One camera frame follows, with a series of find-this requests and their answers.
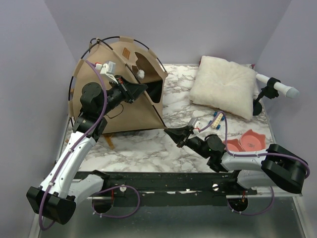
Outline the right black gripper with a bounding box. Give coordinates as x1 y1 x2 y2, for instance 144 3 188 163
164 125 210 159

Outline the purple cable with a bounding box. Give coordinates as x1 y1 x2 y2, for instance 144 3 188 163
198 111 312 216
39 60 141 231

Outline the wooden toy car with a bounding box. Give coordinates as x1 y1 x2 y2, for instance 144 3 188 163
210 112 224 129

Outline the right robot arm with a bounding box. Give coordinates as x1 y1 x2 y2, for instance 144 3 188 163
164 126 310 194

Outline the white microphone on mount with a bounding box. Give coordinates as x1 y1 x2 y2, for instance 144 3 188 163
253 73 299 116

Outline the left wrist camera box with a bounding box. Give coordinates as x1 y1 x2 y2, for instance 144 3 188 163
95 61 116 76

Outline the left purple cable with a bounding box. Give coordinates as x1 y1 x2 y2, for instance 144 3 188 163
39 60 141 231

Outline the pink cat-ear pet bowl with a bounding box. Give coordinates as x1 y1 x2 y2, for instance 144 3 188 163
226 139 244 152

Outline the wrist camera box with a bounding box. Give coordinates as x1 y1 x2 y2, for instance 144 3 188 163
188 118 203 135
95 61 116 76

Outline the wooden stand frame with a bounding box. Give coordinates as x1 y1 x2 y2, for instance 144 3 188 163
103 133 115 150

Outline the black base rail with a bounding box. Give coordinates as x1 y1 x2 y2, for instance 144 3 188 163
74 171 261 208

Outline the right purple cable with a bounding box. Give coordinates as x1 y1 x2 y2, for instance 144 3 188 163
198 111 312 216

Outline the tan pet tent fabric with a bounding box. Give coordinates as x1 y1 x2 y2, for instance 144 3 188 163
68 36 168 134

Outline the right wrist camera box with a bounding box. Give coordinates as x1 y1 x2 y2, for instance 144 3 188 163
188 118 203 135

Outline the white fluffy pillow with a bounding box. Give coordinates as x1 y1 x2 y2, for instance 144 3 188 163
189 56 256 120

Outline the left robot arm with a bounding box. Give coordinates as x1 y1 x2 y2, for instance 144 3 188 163
26 75 148 225

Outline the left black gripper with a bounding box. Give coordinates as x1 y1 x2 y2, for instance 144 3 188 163
98 74 147 117

